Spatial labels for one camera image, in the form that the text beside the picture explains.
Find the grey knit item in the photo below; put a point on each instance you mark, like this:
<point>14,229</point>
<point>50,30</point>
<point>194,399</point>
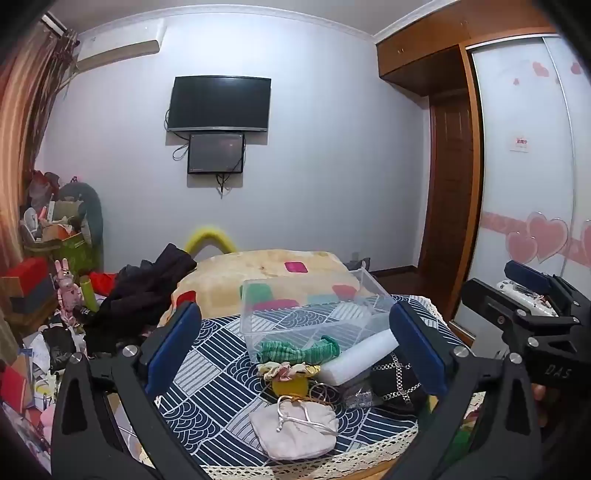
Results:
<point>358,396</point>

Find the black clothes pile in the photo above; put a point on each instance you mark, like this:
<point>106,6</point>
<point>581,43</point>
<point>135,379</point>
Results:
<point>141,294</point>

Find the person's right hand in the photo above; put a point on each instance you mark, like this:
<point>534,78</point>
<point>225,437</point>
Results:
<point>539,392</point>

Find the floral yellow scrunchie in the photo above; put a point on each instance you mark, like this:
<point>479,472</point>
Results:
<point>270,371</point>

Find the white foam block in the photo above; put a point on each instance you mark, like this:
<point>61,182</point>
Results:
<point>358,358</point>

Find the white device with stickers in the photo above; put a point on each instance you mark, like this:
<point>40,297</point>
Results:
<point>536,303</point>

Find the large wall television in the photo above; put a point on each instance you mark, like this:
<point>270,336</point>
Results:
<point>215,102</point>

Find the wall air conditioner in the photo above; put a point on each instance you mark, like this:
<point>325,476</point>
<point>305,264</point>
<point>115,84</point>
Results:
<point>127,42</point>

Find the green cardboard box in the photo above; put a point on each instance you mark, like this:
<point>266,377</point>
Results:
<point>81,257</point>

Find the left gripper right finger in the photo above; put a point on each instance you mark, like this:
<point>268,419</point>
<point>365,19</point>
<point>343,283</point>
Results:
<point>506,440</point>

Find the striped orange curtain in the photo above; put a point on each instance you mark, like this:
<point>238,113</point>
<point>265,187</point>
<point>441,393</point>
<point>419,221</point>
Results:
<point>30,78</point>

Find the white sliding wardrobe door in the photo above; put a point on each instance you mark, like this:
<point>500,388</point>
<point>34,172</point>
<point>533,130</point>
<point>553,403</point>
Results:
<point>535,108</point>

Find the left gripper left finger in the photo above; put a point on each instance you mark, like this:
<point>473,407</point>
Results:
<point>86,442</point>

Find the pink rabbit doll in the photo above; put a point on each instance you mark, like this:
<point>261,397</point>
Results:
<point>68,292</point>

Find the green striped cloth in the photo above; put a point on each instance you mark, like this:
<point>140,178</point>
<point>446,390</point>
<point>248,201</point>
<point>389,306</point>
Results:
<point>322,351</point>

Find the beige patchwork blanket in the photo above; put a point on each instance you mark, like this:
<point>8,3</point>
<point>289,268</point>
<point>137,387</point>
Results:
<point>215,283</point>

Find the black patterned cloth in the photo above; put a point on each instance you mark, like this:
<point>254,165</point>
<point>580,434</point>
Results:
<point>393,380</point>

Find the red box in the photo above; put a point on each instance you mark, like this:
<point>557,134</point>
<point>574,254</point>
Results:
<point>30,278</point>

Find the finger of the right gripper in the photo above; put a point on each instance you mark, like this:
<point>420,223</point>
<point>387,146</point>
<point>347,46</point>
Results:
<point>506,313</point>
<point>531,275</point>

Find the small wall monitor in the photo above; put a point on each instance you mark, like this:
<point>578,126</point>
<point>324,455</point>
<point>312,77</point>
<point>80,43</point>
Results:
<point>215,153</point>

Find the clear plastic storage box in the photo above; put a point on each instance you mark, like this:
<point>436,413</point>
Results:
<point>349,319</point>

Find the yellow curved pillow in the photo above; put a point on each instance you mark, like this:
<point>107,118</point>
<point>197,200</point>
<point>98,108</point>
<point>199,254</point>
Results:
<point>209,235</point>

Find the wooden wardrobe frame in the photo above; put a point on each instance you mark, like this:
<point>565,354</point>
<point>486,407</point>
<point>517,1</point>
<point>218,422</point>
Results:
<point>426,54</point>

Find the yellow green sponge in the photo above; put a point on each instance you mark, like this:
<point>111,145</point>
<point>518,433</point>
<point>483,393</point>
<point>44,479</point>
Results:
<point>297,387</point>

